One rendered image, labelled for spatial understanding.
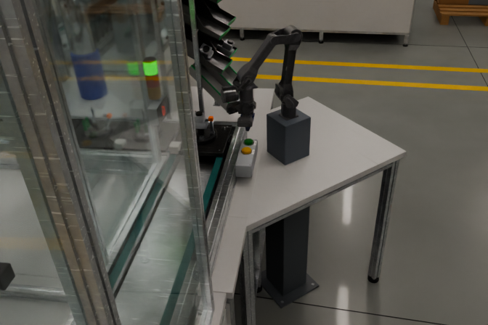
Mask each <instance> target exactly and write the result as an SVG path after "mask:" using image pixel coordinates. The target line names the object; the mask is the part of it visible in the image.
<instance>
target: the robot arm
mask: <svg viewBox="0 0 488 325"><path fill-rule="evenodd" d="M302 38H303V34H302V32H301V31H300V30H299V29H298V28H296V27H295V26H293V25H289V26H287V27H286V28H281V29H279V30H277V31H275V32H273V33H269V34H268V35H267V38H266V39H265V40H264V42H263V44H262V45H261V46H260V47H259V49H258V50H257V52H256V53H255V54H254V56H253V57H252V59H251V60H250V61H249V62H248V63H246V64H245V65H243V66H242V67H241V68H240V69H239V70H238V72H237V76H236V78H235V79H234V80H233V82H232V83H233V85H232V86H222V88H221V100H222V102H223V103H227V102H231V103H229V104H228V105H227V113H229V115H231V114H234V113H236V112H238V114H241V115H240V117H239V118H238V119H237V126H238V127H245V129H246V131H249V130H250V128H251V127H252V126H253V119H254V115H255V113H254V112H253V111H254V109H256V102H255V101H254V98H253V89H257V88H258V86H257V85H256V84H255V83H254V81H255V79H256V76H257V73H258V70H259V68H260V67H261V65H262V64H263V62H264V60H265V59H266V58H267V57H268V56H269V54H270V52H271V51H272V50H273V48H274V47H275V46H276V45H278V44H284V45H285V54H284V60H283V66H282V77H281V81H280V82H279V83H276V84H275V90H274V92H275V93H276V96H277V97H278V99H279V100H280V101H281V102H282V104H281V113H280V114H279V116H280V117H282V118H284V119H286V120H290V119H293V118H297V117H298V115H297V114H296V107H297V106H298V101H297V100H296V98H295V97H294V96H293V86H292V79H293V69H294V64H295V58H296V50H297V48H298V47H299V46H300V44H301V40H302ZM239 82H241V84H239ZM239 94H240V101H237V100H238V98H239ZM235 101H236V102H235Z"/></svg>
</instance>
